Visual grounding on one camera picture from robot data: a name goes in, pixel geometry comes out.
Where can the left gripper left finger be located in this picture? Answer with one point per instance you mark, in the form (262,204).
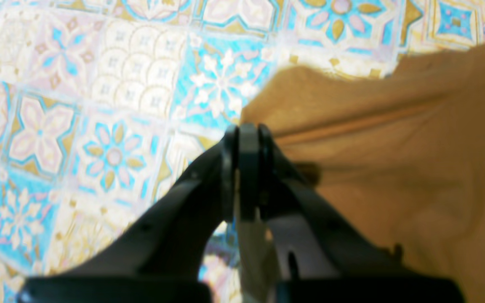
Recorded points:
(157,260)

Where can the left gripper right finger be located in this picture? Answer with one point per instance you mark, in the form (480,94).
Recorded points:
(322,259)

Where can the brown t-shirt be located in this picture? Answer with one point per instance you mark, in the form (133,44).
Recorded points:
(402,158)

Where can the patterned colourful tablecloth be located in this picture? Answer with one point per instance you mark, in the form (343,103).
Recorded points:
(103,103)

